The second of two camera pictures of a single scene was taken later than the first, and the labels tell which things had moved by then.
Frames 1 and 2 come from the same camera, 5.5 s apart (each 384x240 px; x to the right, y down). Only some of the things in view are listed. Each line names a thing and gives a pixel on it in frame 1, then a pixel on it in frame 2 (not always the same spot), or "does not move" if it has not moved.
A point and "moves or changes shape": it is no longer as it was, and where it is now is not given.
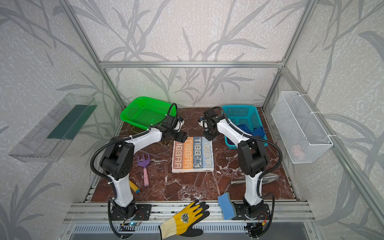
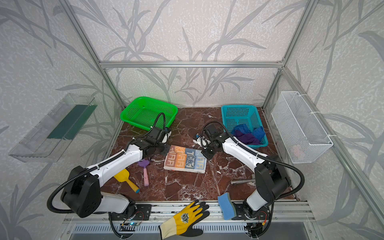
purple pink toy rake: x=145 y=163 does not move
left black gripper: x=181 y=136 -> x=163 y=144
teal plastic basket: x=241 y=115 does not move
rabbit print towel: x=196 y=154 moves or changes shape
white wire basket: x=300 y=133 does not move
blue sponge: x=228 y=209 does not move
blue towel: x=258 y=131 does not move
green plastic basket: x=142 y=112 does not move
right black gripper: x=207 y=135 -> x=205 y=149
